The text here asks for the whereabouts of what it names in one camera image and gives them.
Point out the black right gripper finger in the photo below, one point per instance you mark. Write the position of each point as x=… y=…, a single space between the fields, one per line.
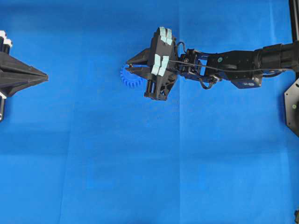
x=142 y=58
x=143 y=72

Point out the dark object at corner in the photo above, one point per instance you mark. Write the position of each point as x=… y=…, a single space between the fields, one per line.
x=296 y=217

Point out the blue plastic small gear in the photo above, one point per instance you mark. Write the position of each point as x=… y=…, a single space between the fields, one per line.
x=131 y=80

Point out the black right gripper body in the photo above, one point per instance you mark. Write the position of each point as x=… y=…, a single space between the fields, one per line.
x=162 y=69

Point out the blue table cloth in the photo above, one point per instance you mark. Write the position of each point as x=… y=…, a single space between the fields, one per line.
x=84 y=148

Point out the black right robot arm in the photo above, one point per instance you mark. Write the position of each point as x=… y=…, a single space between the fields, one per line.
x=244 y=69

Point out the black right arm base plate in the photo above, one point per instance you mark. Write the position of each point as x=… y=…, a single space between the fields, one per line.
x=292 y=107

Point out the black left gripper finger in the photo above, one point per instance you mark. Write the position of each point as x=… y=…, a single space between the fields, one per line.
x=11 y=64
x=10 y=83

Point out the black aluminium frame post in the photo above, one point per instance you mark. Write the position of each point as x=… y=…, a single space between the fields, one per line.
x=294 y=16

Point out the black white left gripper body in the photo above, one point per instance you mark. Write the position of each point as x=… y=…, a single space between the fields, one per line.
x=5 y=46

